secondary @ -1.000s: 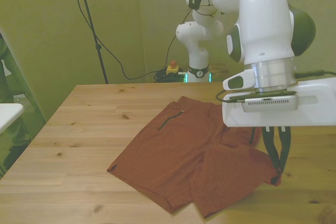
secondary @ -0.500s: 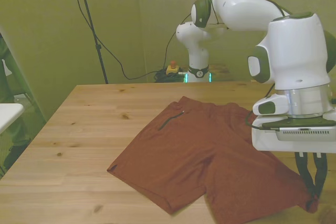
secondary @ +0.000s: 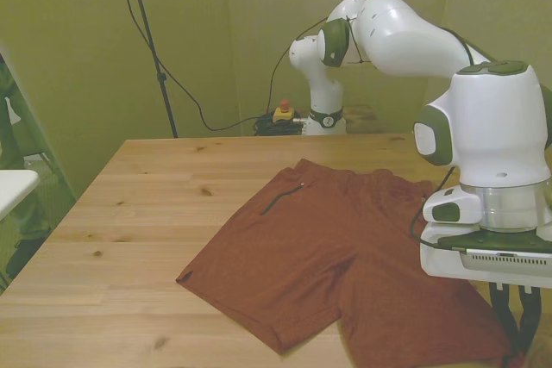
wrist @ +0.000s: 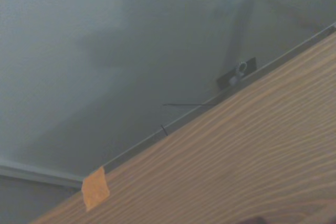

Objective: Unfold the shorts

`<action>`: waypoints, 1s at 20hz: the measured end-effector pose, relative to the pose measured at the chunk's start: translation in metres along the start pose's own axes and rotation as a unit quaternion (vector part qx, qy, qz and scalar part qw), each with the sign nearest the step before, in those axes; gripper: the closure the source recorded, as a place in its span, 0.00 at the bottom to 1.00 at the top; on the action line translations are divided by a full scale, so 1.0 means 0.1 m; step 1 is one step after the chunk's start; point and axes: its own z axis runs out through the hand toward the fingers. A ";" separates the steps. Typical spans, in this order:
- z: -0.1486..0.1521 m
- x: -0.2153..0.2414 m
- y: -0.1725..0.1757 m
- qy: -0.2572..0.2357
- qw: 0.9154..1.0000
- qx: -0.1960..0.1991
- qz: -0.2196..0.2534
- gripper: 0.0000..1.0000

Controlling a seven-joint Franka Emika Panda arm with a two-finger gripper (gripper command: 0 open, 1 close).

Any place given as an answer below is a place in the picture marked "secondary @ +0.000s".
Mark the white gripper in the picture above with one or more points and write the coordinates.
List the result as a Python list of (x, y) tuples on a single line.
[(444, 262)]

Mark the rust red shorts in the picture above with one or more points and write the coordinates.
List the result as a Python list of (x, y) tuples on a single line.
[(302, 256)]

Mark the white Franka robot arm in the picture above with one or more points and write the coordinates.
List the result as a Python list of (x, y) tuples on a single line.
[(405, 40)]

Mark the yellow emergency stop button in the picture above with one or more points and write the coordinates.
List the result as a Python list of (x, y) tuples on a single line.
[(283, 114)]

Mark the thin black tripod pole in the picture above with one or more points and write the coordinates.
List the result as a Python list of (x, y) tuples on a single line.
[(152, 45)]

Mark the white flat board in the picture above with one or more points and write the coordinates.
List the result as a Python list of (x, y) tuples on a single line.
[(15, 187)]

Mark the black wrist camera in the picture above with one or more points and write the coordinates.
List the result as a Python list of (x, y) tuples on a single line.
[(504, 258)]

